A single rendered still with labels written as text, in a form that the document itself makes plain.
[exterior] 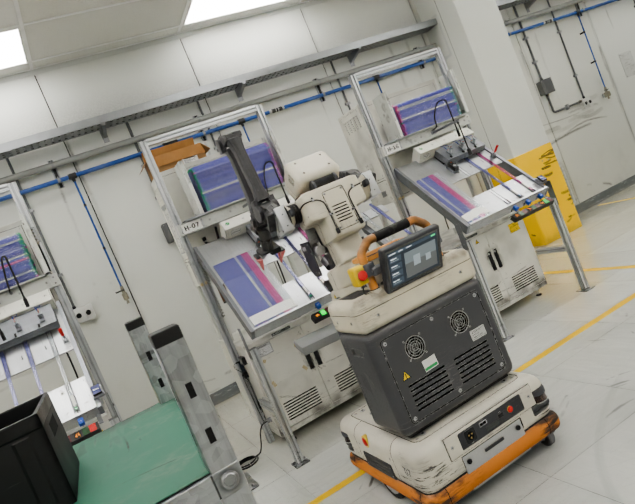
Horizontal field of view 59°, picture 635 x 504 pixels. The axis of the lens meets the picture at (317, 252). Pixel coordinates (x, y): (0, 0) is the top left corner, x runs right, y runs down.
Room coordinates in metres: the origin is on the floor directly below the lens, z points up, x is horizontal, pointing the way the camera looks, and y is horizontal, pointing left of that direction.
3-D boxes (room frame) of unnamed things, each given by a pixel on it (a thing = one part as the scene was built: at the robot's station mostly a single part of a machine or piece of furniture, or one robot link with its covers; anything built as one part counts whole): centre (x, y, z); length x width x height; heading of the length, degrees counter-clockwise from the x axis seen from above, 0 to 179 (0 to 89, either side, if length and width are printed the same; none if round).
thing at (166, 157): (3.64, 0.49, 1.82); 0.68 x 0.30 x 0.20; 112
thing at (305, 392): (3.50, 0.38, 0.31); 0.70 x 0.65 x 0.62; 112
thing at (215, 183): (3.41, 0.27, 1.52); 0.51 x 0.13 x 0.27; 112
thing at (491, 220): (3.88, -1.05, 0.65); 1.01 x 0.73 x 1.29; 22
